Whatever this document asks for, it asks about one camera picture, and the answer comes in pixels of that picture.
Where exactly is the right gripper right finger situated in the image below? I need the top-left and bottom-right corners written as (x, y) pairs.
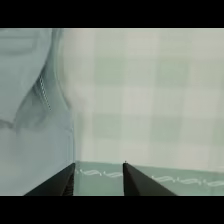
top-left (122, 161), bottom-right (178, 196)

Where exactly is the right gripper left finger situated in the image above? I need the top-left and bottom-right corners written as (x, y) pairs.
top-left (23, 162), bottom-right (76, 196)

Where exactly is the pale grey shirt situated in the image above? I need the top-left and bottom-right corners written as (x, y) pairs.
top-left (0, 28), bottom-right (75, 196)

